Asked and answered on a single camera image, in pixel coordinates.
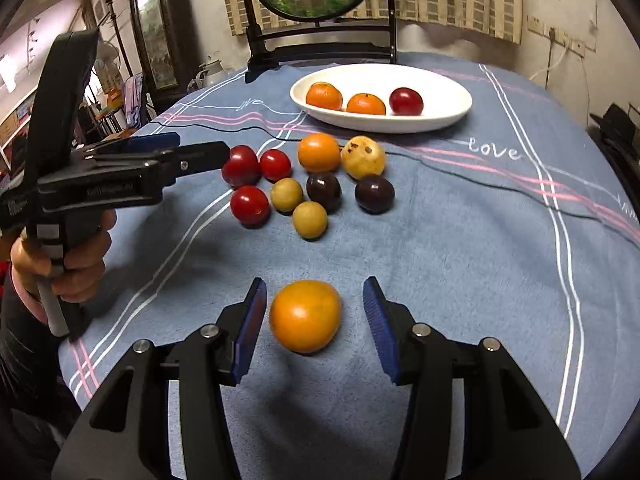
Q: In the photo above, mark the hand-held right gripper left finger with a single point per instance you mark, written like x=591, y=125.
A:
x=251, y=332

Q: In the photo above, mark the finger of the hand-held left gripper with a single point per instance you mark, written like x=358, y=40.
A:
x=200, y=157
x=150, y=140

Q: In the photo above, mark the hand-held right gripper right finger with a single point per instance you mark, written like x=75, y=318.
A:
x=380, y=332

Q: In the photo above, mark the large orange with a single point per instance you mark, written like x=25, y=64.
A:
x=306, y=316

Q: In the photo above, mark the white oval plate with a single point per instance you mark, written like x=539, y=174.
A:
x=442, y=105

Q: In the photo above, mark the person's left forearm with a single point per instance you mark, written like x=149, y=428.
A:
x=25, y=365

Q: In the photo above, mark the person's left hand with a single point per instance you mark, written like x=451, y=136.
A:
x=82, y=265

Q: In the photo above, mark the red plum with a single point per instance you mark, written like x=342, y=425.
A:
x=250, y=205
x=406, y=101
x=275, y=165
x=241, y=167

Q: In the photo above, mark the purple cloth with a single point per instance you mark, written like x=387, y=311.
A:
x=134, y=100

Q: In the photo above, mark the standing fan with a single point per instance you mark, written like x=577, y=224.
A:
x=106, y=60

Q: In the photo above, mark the white kettle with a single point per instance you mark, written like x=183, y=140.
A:
x=210, y=74

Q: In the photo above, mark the small yellow-green fruit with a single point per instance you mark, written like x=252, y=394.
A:
x=287, y=195
x=310, y=219

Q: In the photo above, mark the blue striped tablecloth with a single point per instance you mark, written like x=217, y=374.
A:
x=450, y=260

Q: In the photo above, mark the dark wooden cabinet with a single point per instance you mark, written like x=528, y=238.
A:
x=155, y=35

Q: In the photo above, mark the wooden coat stand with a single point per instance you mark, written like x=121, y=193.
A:
x=116, y=30

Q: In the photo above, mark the round orange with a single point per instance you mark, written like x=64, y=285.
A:
x=319, y=152

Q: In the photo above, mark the dark purple plum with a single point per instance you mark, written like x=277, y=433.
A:
x=324, y=192
x=374, y=194

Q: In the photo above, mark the small tangerine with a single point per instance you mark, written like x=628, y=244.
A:
x=324, y=96
x=366, y=105

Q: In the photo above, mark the yellow spotted fruit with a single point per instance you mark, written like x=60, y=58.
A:
x=363, y=158

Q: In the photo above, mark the black bag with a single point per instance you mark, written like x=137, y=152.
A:
x=617, y=130

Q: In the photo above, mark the wall power outlet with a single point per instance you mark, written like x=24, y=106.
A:
x=537, y=25

